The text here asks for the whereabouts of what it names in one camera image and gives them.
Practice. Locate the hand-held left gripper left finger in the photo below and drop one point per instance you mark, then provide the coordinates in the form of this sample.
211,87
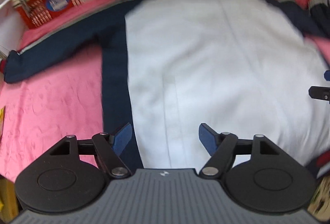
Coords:
122,140

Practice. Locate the wooden side shelf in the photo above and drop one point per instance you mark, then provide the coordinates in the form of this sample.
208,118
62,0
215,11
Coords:
7,195

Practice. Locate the yellow foil wrapper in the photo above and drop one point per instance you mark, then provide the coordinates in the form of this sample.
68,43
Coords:
1,120

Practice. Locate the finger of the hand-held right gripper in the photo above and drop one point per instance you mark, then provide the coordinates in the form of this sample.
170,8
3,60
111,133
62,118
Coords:
327,76
319,93

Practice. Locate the white and navy zip jacket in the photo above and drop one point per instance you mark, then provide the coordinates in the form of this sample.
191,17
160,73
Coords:
206,58

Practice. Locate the pink rabbit printed blanket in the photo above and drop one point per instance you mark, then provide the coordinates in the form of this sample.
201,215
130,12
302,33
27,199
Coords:
51,110

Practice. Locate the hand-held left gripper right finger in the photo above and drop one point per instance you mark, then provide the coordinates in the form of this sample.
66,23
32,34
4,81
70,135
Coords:
207,140

